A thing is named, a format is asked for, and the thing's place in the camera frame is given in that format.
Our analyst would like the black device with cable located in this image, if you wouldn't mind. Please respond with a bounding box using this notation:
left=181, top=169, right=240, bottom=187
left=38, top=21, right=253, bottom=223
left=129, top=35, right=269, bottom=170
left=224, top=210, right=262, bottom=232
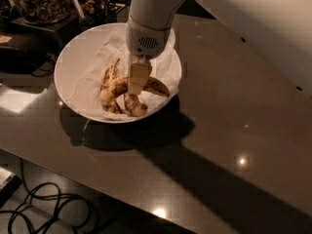
left=0, top=31, right=55, bottom=77

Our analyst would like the glass jar of nuts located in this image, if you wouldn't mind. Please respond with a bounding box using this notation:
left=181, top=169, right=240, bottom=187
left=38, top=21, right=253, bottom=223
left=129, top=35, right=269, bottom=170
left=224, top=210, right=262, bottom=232
left=16, top=0, right=70, bottom=25

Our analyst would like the box at floor edge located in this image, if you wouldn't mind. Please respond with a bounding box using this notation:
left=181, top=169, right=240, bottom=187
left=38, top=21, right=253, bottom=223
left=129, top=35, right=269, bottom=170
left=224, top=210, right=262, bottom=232
left=0, top=168, right=21, bottom=208

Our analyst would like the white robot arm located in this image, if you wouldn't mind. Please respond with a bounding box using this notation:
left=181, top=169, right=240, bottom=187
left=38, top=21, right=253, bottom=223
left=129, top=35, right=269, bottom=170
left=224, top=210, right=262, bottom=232
left=126, top=0, right=312, bottom=97

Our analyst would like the white paper liner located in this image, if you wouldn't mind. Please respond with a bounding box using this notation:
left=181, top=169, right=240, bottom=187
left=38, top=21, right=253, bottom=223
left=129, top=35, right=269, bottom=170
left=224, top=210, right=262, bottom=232
left=67, top=23, right=181, bottom=123

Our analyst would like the white bowl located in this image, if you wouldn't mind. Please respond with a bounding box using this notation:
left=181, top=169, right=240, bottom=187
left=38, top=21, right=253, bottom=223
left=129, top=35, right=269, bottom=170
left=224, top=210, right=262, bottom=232
left=53, top=22, right=182, bottom=125

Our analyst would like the black cable on floor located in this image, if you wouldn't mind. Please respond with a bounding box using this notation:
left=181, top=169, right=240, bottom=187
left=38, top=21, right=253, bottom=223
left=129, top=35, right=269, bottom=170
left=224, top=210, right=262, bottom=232
left=0, top=159, right=128, bottom=234

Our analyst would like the small banana piece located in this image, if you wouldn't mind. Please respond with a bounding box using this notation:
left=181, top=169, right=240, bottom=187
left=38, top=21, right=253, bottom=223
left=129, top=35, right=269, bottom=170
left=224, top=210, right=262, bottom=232
left=103, top=101, right=123, bottom=114

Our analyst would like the large spotted banana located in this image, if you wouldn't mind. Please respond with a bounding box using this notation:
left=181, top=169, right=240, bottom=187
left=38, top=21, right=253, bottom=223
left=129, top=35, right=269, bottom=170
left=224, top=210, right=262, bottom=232
left=99, top=76, right=170, bottom=105

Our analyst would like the short spotted banana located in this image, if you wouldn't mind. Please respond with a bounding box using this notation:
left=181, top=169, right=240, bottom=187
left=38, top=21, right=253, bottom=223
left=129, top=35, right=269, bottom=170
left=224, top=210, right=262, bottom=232
left=124, top=93, right=148, bottom=117

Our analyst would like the upright spotted banana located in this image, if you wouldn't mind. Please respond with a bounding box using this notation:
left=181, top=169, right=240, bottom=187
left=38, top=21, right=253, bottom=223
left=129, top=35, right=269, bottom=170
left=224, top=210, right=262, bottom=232
left=100, top=58, right=120, bottom=88

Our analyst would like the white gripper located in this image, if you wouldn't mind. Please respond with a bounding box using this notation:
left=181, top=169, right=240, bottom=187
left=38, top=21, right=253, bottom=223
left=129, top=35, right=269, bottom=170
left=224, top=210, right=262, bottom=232
left=126, top=17, right=171, bottom=96

